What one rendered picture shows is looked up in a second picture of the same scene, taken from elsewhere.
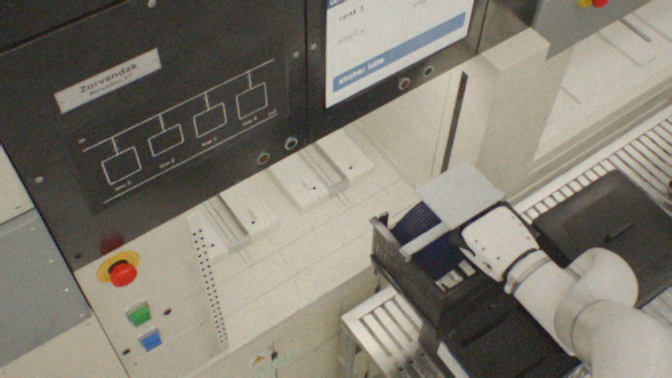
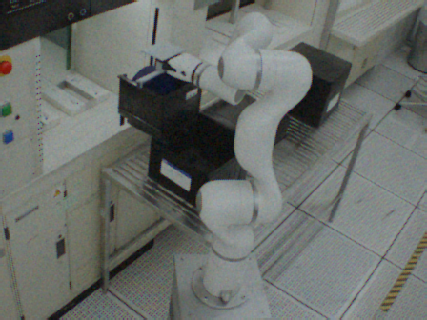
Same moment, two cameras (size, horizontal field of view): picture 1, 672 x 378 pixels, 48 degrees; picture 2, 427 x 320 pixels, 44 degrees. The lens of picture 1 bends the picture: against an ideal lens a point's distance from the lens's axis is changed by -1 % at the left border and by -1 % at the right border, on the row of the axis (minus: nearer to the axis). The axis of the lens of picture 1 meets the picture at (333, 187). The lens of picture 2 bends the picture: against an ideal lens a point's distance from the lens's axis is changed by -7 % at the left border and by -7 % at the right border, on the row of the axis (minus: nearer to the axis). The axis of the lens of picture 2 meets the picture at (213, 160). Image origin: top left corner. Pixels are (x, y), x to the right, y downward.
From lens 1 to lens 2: 0.92 m
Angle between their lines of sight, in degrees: 23
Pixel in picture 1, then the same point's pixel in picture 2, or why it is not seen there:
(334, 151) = (85, 88)
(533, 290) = (208, 74)
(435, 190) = (151, 50)
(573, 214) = (221, 108)
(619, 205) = (244, 103)
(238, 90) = not seen: outside the picture
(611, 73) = not seen: hidden behind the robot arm
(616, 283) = not seen: hidden behind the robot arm
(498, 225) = (185, 57)
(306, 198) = (73, 107)
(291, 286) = (71, 146)
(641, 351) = (255, 15)
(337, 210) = (91, 114)
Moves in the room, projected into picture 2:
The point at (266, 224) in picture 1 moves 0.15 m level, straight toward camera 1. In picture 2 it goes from (53, 119) to (62, 141)
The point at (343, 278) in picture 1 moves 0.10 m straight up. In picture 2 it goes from (101, 140) to (101, 118)
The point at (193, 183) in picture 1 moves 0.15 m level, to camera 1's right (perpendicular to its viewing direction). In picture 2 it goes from (41, 18) to (91, 16)
